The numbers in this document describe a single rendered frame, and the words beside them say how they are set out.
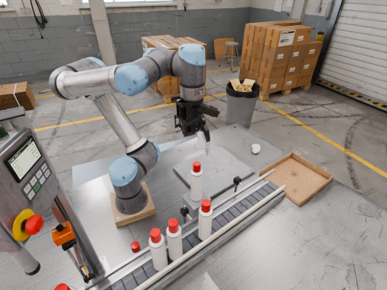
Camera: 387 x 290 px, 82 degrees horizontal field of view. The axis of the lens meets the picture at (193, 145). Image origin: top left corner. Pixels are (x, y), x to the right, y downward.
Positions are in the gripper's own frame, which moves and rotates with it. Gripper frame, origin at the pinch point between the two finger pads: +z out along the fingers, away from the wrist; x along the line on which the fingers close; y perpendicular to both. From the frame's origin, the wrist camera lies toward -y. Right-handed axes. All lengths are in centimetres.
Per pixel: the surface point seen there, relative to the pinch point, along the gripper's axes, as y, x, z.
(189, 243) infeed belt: 13.9, 14.1, 33.5
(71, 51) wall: -42, -516, 70
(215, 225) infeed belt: 0.4, 14.3, 33.5
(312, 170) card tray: -71, 17, 38
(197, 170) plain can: 0.6, 1.5, 11.4
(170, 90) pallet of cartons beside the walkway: -140, -265, 100
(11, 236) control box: 54, 16, -12
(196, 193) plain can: 1.6, 1.9, 24.0
